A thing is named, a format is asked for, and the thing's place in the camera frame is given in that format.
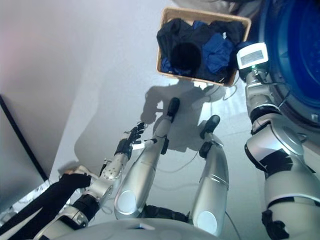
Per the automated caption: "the silver left robot leg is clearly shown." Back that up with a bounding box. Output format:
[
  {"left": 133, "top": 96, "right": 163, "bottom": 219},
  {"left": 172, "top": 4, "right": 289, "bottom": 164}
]
[{"left": 113, "top": 97, "right": 181, "bottom": 222}]

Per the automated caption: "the black garment pile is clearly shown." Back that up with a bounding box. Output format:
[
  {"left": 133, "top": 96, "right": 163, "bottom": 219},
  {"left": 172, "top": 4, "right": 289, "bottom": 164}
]
[{"left": 156, "top": 18, "right": 245, "bottom": 84}]

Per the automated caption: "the wicker laundry basket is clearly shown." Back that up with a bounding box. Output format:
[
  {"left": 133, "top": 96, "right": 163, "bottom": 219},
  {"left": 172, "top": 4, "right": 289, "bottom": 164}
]
[{"left": 155, "top": 6, "right": 252, "bottom": 88}]

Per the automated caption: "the small blue cloth piece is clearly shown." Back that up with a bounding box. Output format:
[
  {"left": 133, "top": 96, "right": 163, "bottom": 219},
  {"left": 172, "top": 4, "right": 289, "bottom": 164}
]
[{"left": 160, "top": 57, "right": 176, "bottom": 75}]

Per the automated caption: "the person's black sleeved forearm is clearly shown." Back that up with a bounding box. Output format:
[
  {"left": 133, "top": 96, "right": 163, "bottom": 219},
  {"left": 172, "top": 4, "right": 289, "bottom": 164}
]
[{"left": 0, "top": 166, "right": 93, "bottom": 238}]

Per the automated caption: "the thin white floor cable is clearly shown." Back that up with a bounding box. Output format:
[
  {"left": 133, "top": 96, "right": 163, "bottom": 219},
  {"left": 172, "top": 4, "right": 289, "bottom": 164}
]
[{"left": 149, "top": 147, "right": 209, "bottom": 176}]

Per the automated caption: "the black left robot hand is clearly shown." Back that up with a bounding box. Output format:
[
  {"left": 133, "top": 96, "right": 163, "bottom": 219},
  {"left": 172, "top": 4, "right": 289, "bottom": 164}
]
[{"left": 114, "top": 121, "right": 159, "bottom": 159}]

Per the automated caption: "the silver robot leg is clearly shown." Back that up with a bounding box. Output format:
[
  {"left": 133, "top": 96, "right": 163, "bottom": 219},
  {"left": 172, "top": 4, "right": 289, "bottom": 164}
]
[
  {"left": 113, "top": 97, "right": 181, "bottom": 222},
  {"left": 191, "top": 114, "right": 231, "bottom": 230}
]

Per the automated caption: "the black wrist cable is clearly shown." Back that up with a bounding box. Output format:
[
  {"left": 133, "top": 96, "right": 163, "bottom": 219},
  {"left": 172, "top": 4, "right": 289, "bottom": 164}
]
[{"left": 256, "top": 71, "right": 300, "bottom": 107}]

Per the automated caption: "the silver right robot leg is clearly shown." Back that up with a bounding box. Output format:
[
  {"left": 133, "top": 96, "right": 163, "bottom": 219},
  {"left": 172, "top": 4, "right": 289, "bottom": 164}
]
[{"left": 191, "top": 114, "right": 231, "bottom": 230}]

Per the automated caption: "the grey fabric heap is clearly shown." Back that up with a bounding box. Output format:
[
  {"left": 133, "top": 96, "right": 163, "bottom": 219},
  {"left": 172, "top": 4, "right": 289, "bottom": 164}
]
[{"left": 171, "top": 0, "right": 254, "bottom": 16}]

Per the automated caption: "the right robot hand white back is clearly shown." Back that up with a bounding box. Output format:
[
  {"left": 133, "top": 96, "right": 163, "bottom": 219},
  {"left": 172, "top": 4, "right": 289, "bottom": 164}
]
[{"left": 235, "top": 41, "right": 270, "bottom": 72}]

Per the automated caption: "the dark grey panel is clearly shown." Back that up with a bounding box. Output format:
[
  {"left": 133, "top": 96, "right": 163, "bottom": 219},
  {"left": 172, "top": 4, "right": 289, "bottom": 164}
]
[{"left": 0, "top": 94, "right": 50, "bottom": 216}]

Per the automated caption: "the blue garment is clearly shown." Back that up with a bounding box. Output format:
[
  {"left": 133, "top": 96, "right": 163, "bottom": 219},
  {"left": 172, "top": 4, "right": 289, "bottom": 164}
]
[{"left": 201, "top": 32, "right": 236, "bottom": 75}]

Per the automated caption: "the grey robot torso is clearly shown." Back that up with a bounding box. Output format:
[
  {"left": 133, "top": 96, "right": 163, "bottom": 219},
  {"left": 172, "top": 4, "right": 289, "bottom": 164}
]
[{"left": 47, "top": 204, "right": 242, "bottom": 240}]

